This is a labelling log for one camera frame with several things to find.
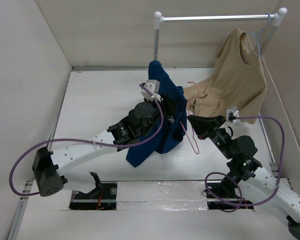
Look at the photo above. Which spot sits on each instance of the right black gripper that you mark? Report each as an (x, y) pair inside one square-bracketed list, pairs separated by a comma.
[(202, 125)]

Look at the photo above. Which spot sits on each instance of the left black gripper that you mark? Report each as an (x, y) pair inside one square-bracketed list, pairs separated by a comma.
[(168, 107)]

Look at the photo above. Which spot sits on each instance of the blue t shirt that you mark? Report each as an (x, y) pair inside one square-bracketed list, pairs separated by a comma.
[(161, 144)]

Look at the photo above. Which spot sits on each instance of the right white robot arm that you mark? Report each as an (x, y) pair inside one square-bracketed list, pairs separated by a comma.
[(248, 183)]

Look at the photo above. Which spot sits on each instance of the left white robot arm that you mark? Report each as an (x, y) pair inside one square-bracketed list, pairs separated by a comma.
[(153, 125)]

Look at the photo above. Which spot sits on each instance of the beige t shirt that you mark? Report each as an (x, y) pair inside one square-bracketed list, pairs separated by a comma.
[(237, 80)]

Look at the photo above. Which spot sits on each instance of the white metal clothes rack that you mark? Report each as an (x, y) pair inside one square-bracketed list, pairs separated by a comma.
[(263, 38)]

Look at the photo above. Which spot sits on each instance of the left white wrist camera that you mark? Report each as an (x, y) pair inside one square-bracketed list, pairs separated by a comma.
[(150, 90)]

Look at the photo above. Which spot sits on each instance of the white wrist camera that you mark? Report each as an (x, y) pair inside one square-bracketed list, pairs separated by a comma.
[(231, 115), (150, 90)]

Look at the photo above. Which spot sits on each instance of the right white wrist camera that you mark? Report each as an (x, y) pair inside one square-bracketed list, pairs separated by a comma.
[(231, 115)]

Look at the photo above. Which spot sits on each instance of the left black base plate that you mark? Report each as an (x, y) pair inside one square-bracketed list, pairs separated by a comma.
[(100, 199)]

